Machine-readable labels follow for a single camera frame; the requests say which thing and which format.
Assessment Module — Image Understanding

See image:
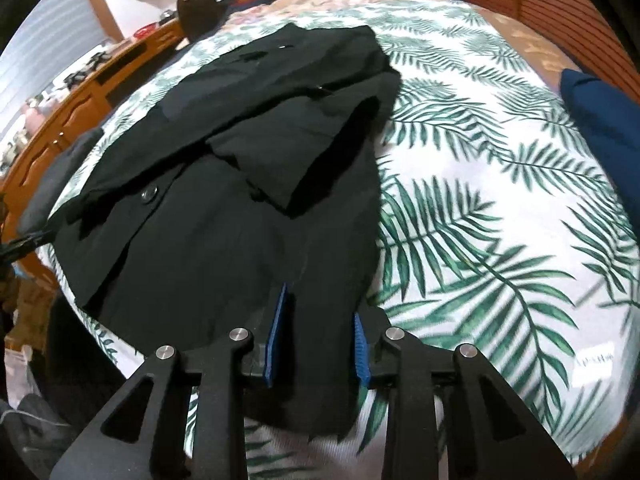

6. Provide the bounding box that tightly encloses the wooden desk cabinet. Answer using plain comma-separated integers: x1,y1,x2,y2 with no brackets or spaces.
0,17,186,201

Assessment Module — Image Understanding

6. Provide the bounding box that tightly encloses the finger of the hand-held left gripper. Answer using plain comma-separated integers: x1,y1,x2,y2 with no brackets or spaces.
0,231,51,263

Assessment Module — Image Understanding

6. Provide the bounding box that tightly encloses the folded navy garment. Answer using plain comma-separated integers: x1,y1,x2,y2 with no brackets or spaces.
560,67,640,181

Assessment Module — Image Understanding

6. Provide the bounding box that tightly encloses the black button coat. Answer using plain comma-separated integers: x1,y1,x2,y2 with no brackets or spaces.
17,22,403,441

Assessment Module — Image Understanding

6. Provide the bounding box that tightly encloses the wooden louvred wardrobe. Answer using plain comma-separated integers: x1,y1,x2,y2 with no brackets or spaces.
455,0,616,71

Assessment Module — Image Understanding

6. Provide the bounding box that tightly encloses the dark wooden chair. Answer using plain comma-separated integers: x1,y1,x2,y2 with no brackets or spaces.
177,0,223,43

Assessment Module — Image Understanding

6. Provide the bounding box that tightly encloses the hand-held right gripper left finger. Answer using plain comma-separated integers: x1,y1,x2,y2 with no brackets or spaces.
47,282,291,480

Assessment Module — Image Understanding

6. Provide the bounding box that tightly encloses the pink bottle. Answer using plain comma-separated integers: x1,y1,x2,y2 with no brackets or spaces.
25,105,51,136

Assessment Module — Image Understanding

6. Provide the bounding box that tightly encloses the dark cloth pile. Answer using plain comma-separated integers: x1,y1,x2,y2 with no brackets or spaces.
0,350,76,480

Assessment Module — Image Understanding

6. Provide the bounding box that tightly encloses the grey window blind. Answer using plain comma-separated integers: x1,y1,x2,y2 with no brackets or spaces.
0,5,116,126

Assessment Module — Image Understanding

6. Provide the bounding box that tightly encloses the folded grey garment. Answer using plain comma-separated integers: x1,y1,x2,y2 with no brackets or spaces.
17,127,106,233

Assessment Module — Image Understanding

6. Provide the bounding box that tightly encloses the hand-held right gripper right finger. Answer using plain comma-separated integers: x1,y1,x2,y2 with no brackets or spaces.
352,307,576,480

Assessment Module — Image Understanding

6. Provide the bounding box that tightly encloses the leaf print blanket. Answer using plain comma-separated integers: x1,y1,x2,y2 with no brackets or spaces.
45,0,640,480

